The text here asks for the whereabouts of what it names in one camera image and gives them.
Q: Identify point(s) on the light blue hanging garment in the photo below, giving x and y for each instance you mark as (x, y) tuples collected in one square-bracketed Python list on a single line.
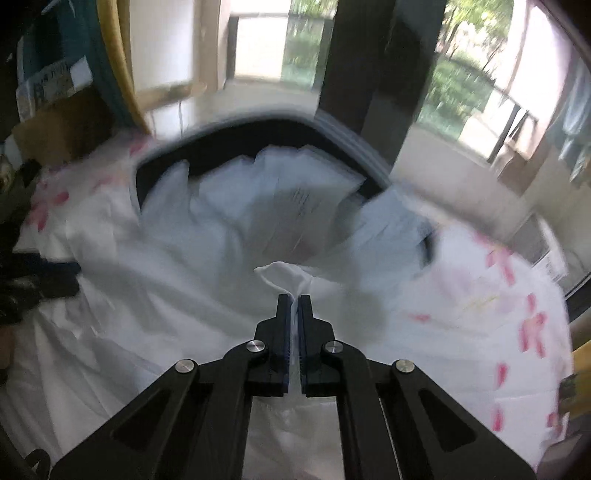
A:
[(575, 120)]

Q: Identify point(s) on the black window frame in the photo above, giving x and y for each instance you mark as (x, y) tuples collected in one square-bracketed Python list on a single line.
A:
[(232, 46)]

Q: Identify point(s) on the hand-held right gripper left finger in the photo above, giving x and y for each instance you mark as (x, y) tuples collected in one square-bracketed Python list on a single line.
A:
[(288, 332)]

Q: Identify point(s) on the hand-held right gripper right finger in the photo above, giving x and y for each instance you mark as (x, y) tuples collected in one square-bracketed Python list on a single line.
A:
[(303, 332)]

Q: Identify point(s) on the black pillar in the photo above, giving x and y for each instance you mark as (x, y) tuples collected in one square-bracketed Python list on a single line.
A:
[(364, 69)]

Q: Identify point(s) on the teal and yellow curtain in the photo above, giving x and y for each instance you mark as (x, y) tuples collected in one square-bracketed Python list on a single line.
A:
[(111, 55)]

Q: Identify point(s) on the small balcony cardboard box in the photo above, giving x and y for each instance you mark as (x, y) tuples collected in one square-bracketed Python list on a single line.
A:
[(510, 166)]

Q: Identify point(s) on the pink floral bed sheet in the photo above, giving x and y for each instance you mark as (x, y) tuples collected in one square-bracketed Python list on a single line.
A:
[(471, 332)]

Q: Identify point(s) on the brown cardboard box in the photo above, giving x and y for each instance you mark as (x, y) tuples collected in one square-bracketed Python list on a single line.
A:
[(69, 124)]

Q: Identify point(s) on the large white garment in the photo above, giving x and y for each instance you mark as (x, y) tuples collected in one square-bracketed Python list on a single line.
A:
[(194, 258)]

